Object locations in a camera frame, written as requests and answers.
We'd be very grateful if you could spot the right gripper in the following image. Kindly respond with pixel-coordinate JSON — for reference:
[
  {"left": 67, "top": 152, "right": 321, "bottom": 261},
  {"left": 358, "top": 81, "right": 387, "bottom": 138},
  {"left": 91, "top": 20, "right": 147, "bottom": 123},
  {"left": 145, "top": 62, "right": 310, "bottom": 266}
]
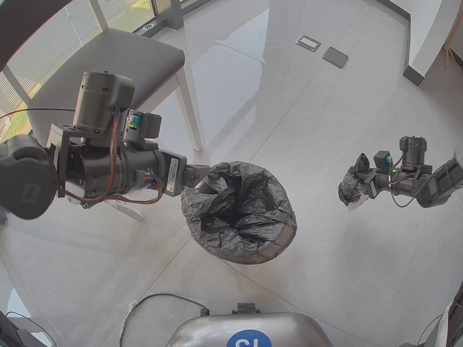
[{"left": 363, "top": 171, "right": 417, "bottom": 200}]

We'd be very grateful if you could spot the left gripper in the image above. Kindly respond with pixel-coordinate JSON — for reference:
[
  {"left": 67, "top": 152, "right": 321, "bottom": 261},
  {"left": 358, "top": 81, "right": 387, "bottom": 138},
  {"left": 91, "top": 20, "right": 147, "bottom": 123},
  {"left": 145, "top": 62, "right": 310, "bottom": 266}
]
[{"left": 69, "top": 145, "right": 211, "bottom": 209}]

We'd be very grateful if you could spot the black plastic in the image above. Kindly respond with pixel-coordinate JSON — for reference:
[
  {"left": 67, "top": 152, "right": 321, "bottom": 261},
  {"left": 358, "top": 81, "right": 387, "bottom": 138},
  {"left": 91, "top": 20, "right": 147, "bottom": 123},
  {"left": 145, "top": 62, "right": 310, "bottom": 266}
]
[{"left": 338, "top": 153, "right": 373, "bottom": 207}]

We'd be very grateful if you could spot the black plastic bag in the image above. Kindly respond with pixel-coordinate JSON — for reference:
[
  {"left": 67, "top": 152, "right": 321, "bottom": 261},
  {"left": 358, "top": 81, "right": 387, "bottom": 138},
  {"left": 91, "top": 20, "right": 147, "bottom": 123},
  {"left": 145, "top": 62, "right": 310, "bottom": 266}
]
[{"left": 180, "top": 160, "right": 298, "bottom": 265}]

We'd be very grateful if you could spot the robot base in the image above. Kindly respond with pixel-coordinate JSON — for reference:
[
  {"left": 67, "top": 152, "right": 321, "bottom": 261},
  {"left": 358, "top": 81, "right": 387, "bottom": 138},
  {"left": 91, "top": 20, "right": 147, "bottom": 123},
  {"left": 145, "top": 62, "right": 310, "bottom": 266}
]
[{"left": 166, "top": 302, "right": 331, "bottom": 347}]

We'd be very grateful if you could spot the crumpled white paper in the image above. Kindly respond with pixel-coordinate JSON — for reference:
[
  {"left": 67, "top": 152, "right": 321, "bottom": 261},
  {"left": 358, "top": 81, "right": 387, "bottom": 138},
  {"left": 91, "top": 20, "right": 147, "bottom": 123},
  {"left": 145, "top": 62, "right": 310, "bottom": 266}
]
[{"left": 345, "top": 193, "right": 368, "bottom": 213}]

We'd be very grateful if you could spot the grey chair with white legs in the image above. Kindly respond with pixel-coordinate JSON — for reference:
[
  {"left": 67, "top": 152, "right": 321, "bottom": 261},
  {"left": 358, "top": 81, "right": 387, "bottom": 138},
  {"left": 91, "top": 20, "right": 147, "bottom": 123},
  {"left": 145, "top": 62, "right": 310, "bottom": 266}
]
[{"left": 0, "top": 0, "right": 204, "bottom": 224}]

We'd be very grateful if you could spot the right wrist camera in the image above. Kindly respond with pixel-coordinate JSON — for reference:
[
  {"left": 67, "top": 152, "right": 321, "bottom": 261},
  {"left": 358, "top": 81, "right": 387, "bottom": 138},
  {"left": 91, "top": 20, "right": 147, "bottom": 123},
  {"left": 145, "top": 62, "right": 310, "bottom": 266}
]
[{"left": 373, "top": 150, "right": 393, "bottom": 175}]

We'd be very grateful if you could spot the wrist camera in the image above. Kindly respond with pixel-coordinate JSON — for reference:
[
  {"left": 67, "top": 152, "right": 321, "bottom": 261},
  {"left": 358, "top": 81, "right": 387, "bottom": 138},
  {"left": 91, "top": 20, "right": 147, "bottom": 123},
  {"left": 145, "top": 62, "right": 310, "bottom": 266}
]
[
  {"left": 123, "top": 110, "right": 162, "bottom": 152},
  {"left": 373, "top": 150, "right": 393, "bottom": 175}
]

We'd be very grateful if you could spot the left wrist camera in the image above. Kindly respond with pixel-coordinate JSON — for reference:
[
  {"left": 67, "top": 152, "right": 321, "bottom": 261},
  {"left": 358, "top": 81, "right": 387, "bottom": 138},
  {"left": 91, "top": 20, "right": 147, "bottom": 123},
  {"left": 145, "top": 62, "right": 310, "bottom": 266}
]
[{"left": 123, "top": 110, "right": 162, "bottom": 152}]

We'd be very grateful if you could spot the black cable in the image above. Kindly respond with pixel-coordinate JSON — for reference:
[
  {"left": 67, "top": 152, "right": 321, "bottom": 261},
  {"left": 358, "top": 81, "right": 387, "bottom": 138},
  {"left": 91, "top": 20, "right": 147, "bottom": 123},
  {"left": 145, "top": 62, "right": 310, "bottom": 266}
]
[
  {"left": 119, "top": 294, "right": 211, "bottom": 347},
  {"left": 0, "top": 108, "right": 78, "bottom": 119}
]

